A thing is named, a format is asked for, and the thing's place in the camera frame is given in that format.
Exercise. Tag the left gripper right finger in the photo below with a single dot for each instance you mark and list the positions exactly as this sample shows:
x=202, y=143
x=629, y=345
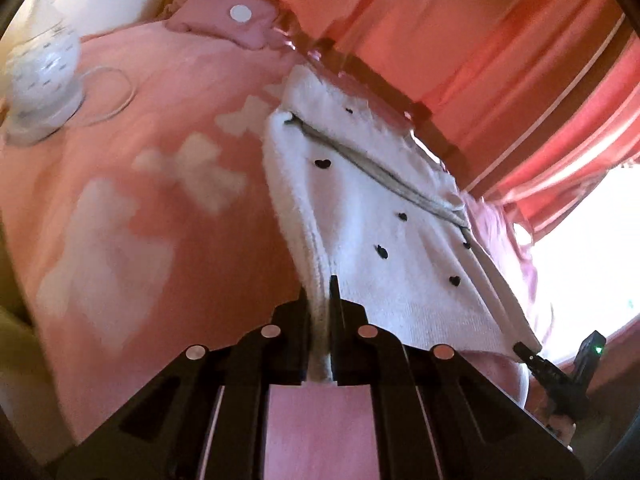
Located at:
x=435, y=415

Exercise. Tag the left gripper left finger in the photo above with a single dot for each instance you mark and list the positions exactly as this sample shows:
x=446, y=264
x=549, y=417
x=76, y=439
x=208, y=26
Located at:
x=201, y=417

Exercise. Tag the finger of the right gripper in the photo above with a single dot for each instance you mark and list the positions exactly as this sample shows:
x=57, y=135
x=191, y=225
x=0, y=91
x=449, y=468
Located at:
x=535, y=359

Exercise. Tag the white fleece heart garment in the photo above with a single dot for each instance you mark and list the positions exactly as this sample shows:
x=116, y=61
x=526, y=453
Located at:
x=359, y=206

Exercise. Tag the pink bed blanket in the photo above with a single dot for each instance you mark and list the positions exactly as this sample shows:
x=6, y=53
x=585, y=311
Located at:
x=146, y=225

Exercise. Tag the orange curtain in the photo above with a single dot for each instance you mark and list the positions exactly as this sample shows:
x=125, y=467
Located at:
x=527, y=102

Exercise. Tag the white round lamp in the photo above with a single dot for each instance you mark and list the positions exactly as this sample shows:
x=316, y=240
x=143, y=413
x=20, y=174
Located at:
x=44, y=88

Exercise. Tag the pink pouch with white button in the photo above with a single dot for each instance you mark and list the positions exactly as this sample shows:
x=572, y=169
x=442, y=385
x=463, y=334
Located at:
x=249, y=23

